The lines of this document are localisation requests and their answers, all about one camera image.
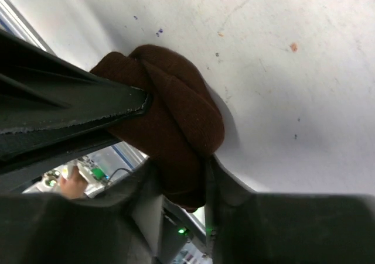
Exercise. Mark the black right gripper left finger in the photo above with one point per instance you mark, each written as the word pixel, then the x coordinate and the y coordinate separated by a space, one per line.
pixel 120 225

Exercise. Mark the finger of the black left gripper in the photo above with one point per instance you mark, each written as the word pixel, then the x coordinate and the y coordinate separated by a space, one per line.
pixel 45 100
pixel 33 164

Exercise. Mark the brown sock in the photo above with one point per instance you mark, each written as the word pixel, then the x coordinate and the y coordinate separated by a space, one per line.
pixel 182 127

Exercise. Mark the aluminium frame rail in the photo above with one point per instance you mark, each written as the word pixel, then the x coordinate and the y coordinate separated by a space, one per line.
pixel 13 22

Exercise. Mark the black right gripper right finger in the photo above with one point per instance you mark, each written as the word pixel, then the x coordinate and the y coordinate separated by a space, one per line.
pixel 244 226

